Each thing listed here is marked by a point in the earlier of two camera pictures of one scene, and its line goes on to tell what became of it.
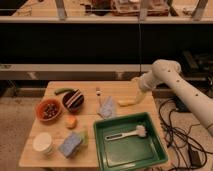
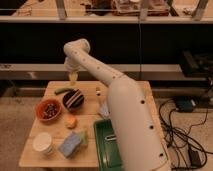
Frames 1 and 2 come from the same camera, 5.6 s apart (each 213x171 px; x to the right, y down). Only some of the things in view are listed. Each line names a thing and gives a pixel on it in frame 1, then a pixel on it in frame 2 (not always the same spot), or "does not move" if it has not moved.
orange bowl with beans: (48, 110) does not move
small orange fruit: (70, 122) does not move
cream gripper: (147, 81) -> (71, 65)
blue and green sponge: (72, 142) does not move
